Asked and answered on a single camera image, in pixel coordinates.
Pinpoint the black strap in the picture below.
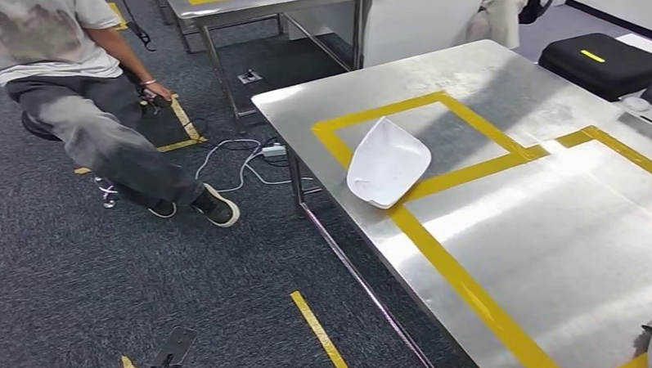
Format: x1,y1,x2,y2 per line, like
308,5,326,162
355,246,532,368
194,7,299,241
108,0,160,53

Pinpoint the small yellow bench tape frame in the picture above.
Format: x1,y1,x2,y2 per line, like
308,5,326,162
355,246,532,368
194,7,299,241
309,86,552,213

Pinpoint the white flat board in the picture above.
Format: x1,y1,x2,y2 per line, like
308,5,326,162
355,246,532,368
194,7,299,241
614,32,652,62

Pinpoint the black carry case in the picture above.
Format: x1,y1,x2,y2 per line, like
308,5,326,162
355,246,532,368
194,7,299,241
536,30,652,104

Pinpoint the white cabinet panel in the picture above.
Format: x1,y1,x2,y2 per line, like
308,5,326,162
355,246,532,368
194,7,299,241
362,0,485,73

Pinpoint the white power cable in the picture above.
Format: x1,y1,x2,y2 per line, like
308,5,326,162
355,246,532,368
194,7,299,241
194,136,317,197

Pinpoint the stainless steel table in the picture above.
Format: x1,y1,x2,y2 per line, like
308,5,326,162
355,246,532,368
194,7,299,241
143,0,383,126

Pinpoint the stainless steel workbench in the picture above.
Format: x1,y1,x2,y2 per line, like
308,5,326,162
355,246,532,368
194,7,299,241
242,31,652,368

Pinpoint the person's hand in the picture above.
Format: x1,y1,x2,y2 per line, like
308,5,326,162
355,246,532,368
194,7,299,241
139,80,174,112

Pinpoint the white round puck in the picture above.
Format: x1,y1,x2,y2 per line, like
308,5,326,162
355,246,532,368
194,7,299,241
621,96,651,114

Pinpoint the black robot foot plate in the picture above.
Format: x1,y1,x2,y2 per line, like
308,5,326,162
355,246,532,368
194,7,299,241
146,325,198,368

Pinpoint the black stool chrome base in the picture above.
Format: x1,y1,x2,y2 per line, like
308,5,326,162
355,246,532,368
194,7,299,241
17,110,124,210

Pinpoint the white curved plastic part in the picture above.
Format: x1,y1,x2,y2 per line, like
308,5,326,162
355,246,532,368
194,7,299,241
346,114,434,212

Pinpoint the person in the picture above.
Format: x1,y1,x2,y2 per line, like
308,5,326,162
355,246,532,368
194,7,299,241
0,0,248,229
463,0,529,50

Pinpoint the large yellow bench tape frame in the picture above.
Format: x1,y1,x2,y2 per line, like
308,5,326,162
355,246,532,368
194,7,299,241
384,118,652,368

